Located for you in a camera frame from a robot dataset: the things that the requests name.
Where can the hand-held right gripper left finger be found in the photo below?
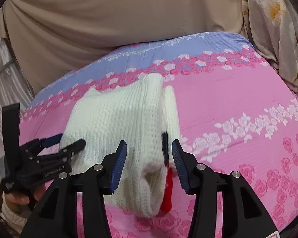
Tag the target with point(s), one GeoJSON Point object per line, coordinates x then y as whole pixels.
{"type": "Point", "coordinates": [118, 168]}

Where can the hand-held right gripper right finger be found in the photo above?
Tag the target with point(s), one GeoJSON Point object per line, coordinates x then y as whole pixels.
{"type": "Point", "coordinates": [180, 168]}

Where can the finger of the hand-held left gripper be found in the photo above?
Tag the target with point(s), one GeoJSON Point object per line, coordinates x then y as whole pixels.
{"type": "Point", "coordinates": [53, 138]}
{"type": "Point", "coordinates": [77, 145]}

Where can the white red navy knit sweater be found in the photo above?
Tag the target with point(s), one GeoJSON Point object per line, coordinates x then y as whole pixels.
{"type": "Point", "coordinates": [109, 119]}

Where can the person's left forearm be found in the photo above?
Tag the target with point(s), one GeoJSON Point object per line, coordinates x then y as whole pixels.
{"type": "Point", "coordinates": [10, 220]}

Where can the person's left hand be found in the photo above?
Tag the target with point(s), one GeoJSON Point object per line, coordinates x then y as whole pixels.
{"type": "Point", "coordinates": [17, 199]}

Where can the silvery pleated curtain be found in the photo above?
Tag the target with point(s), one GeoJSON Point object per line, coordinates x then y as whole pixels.
{"type": "Point", "coordinates": [5, 99]}

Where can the metal rod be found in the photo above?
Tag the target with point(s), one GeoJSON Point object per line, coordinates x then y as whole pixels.
{"type": "Point", "coordinates": [5, 68]}

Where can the pink floral bedsheet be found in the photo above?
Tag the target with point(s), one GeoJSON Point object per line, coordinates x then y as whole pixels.
{"type": "Point", "coordinates": [238, 104]}

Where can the beige cloth backdrop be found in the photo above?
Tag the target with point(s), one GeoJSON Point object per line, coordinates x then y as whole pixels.
{"type": "Point", "coordinates": [114, 12]}

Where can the pale floral cloth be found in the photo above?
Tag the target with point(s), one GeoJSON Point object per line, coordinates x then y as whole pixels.
{"type": "Point", "coordinates": [270, 29]}

